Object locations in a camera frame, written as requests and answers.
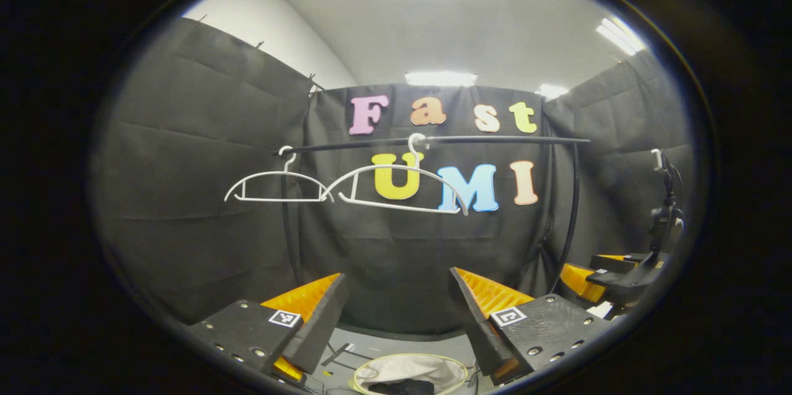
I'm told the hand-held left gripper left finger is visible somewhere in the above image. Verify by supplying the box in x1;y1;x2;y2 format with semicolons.
186;272;348;383

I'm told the black metal clothes rack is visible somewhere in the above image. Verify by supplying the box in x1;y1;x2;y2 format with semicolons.
272;134;592;366

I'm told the white plastic hanger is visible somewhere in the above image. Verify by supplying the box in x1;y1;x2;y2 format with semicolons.
224;145;335;204
322;132;470;216

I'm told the black knit sweater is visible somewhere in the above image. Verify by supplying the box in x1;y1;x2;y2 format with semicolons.
366;378;435;395

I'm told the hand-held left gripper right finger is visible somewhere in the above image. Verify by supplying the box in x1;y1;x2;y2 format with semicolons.
449;267;613;386

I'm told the black backdrop cloth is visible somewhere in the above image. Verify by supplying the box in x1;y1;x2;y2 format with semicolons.
93;17;697;337

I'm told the white laundry hamper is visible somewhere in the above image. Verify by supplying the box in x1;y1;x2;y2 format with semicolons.
351;353;469;395

